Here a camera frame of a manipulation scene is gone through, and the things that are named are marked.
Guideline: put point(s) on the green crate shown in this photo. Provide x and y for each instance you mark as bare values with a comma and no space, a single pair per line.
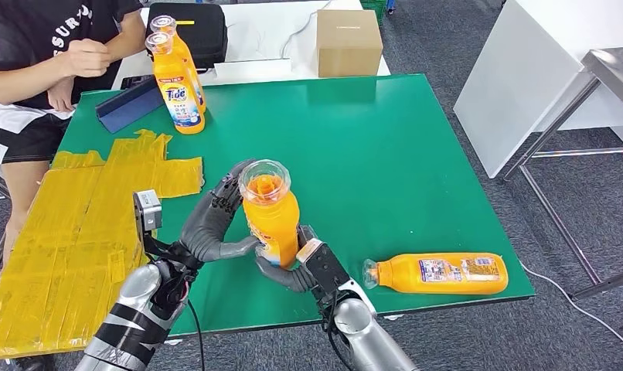
375,7

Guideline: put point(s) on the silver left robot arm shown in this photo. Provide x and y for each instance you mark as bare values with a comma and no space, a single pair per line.
137,312

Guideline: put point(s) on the blue tablet cover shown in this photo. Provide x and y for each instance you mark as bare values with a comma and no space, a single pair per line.
129,107

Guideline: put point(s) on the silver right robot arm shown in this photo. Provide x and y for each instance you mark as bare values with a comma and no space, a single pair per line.
368,338

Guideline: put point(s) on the yellow taped cardboard mat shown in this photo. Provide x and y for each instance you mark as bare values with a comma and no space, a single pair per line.
50,266

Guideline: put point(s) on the steel table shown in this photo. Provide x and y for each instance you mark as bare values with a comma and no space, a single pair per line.
616,69

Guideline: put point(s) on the brown cardboard box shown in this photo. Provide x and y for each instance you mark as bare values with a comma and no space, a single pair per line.
348,46

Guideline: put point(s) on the orange detergent bottle clear cap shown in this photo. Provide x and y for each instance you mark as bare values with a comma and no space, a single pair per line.
403,279
178,102
183,51
270,220

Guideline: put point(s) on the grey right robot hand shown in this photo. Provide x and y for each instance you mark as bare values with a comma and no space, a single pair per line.
291,281

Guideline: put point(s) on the person's right hand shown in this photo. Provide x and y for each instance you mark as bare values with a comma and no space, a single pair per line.
86,57

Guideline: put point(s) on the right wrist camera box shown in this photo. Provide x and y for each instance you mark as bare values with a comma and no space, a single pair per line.
327,271

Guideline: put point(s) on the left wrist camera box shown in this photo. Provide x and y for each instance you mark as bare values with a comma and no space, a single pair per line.
147,210

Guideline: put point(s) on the person's left hand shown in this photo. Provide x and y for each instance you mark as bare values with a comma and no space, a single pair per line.
60,94

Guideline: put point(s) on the white table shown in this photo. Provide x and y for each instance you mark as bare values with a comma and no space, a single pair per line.
263,36

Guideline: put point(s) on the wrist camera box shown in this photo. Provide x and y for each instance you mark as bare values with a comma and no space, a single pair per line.
327,271
147,210

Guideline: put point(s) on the person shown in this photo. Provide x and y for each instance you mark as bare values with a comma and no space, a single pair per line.
24,41

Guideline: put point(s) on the person's hand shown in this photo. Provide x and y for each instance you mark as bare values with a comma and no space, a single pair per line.
86,57
60,94

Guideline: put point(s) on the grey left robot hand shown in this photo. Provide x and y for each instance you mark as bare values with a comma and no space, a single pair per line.
204,230

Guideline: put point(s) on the black zip case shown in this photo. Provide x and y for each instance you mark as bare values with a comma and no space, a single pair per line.
206,36

